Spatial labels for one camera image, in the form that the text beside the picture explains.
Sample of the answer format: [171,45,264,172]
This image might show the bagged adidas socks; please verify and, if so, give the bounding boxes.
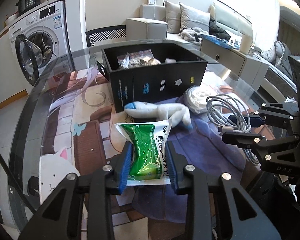
[117,49,161,69]

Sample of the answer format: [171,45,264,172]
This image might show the white USB charging cable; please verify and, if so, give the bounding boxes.
[205,94,261,165]

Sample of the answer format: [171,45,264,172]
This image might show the black cardboard box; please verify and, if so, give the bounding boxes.
[98,42,207,112]

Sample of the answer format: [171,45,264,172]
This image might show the black jacket on sofa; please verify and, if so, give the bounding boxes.
[209,15,231,41]

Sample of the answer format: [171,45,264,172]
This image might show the beige drawer cabinet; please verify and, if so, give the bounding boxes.
[200,38,269,90]

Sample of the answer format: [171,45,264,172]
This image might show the grey cushion left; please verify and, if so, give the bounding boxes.
[165,1,181,34]

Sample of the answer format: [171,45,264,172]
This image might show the patterned black chair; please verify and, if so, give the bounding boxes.
[85,24,126,47]

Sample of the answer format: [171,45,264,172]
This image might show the white cylinder on cabinet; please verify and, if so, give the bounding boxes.
[239,34,253,55]

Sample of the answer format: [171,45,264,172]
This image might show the grey crumpled blanket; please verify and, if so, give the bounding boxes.
[179,27,209,42]

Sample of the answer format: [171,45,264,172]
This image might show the white plush toy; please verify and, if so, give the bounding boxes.
[124,101,193,129]

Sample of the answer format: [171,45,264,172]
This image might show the white fluffy soft item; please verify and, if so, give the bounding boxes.
[165,59,177,63]

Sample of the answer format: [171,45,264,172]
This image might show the grey cushion right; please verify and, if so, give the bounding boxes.
[179,2,210,31]

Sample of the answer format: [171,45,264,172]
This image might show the blue tray on cabinet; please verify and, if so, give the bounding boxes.
[202,35,239,49]

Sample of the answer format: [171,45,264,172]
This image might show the green wet wipes pack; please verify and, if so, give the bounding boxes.
[115,120,171,186]

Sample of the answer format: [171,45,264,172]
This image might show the grey cushion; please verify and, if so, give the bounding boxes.
[165,1,181,34]
[179,2,210,31]

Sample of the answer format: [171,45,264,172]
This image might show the grey sofa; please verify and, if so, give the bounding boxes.
[126,1,253,45]

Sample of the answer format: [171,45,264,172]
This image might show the white bowl on counter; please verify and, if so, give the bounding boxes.
[5,12,19,25]

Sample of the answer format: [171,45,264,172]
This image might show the anime printed table mat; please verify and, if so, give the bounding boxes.
[27,64,276,240]

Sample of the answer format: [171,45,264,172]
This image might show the grey padded coat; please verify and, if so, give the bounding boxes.
[261,41,291,73]

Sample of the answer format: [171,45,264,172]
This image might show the white washing machine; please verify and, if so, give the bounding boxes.
[8,0,70,92]

